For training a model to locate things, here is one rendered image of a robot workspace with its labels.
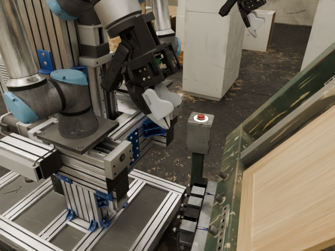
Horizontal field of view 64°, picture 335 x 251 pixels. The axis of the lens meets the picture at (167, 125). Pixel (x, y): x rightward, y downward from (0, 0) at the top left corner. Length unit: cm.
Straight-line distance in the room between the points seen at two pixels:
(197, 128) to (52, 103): 68
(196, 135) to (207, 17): 224
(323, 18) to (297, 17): 449
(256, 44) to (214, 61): 268
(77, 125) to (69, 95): 12
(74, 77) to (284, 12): 847
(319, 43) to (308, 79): 351
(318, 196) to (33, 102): 82
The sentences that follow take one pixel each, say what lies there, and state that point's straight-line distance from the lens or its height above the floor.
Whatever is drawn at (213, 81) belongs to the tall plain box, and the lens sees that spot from 356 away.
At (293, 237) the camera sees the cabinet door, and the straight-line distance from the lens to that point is 73.
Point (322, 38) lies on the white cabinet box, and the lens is 474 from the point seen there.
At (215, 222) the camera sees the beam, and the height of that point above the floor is 84.
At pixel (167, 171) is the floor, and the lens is 244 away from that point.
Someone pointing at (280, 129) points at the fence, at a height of 107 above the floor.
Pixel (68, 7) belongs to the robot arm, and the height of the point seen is 152.
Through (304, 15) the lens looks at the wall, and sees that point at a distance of 914.
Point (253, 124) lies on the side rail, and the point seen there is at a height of 94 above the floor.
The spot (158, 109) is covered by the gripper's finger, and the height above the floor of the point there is 136.
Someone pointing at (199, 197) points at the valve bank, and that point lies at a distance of 119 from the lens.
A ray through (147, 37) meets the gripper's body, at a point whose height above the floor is 149.
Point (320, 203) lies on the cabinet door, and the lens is 74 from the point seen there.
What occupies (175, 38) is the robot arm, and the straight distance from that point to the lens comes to 145.
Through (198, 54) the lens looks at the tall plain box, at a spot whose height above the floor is 59.
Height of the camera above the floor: 160
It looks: 31 degrees down
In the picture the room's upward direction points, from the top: straight up
